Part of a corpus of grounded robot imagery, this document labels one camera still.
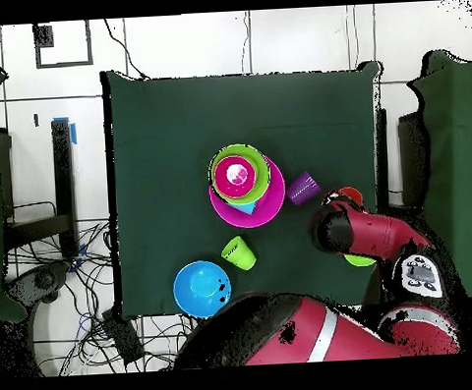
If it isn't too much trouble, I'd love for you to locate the purple cup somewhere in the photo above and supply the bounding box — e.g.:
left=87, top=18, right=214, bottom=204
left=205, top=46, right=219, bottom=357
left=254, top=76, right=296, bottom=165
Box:
left=284, top=169, right=325, bottom=208

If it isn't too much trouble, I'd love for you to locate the large blue bowl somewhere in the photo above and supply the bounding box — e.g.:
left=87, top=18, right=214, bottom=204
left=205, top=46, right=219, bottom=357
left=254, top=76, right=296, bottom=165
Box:
left=171, top=258, right=234, bottom=320

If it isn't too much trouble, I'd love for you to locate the small magenta bowl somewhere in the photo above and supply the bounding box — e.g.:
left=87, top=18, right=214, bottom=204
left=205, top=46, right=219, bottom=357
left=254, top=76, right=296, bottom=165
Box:
left=212, top=153, right=259, bottom=200

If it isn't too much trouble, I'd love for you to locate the dark green tablecloth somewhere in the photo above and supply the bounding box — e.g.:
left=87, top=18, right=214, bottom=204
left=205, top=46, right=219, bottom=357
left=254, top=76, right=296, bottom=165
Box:
left=99, top=56, right=393, bottom=322

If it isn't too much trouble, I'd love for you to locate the thin dark cable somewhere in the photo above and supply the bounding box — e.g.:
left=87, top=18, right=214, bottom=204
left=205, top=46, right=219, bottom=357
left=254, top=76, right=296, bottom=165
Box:
left=238, top=11, right=253, bottom=75

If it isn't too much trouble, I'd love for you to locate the green cup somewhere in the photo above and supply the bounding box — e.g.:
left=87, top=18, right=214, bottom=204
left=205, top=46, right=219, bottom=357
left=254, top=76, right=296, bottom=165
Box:
left=219, top=233, right=259, bottom=273

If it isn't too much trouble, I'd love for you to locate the large pink bowl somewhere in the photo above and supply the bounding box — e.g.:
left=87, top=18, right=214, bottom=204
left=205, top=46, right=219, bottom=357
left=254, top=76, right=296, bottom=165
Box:
left=206, top=152, right=289, bottom=232

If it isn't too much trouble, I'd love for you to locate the large green bowl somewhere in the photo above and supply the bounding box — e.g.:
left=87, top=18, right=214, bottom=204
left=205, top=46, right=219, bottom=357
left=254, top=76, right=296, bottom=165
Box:
left=206, top=141, right=273, bottom=207

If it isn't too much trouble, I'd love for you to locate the orange red cup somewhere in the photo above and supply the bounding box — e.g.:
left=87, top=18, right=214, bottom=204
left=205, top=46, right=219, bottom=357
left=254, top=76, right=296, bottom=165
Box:
left=335, top=186, right=365, bottom=209

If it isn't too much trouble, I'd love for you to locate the blue cup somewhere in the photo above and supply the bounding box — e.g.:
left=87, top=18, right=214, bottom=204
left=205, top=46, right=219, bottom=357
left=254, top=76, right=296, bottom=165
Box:
left=231, top=200, right=259, bottom=218

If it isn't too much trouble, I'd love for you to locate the black box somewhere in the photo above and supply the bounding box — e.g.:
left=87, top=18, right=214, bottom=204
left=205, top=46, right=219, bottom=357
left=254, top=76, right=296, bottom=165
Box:
left=396, top=111, right=433, bottom=209
left=0, top=129, right=17, bottom=220

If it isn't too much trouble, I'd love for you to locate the tangle of cables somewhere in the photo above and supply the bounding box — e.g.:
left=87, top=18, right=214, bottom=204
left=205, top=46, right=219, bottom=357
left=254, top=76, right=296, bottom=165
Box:
left=1, top=193, right=199, bottom=379

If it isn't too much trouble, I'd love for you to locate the black power strip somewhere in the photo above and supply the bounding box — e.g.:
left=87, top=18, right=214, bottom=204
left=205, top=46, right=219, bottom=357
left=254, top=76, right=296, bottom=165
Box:
left=101, top=307, right=146, bottom=366

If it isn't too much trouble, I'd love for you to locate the black cable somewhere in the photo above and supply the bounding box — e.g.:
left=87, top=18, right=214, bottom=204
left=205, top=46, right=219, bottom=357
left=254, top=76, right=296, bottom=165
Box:
left=102, top=16, right=149, bottom=82

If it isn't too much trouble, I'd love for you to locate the grey chair base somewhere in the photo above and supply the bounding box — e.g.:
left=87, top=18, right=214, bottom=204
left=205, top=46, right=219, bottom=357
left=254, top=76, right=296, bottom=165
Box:
left=4, top=259, right=73, bottom=306

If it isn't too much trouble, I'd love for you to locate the black metal stand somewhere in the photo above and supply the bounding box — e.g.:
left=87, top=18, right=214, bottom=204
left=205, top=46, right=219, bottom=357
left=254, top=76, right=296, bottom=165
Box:
left=0, top=117, right=81, bottom=262

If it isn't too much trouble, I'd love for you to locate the small green bowl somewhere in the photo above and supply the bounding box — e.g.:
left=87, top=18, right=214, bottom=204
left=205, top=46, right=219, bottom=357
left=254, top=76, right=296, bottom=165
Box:
left=342, top=251, right=379, bottom=269

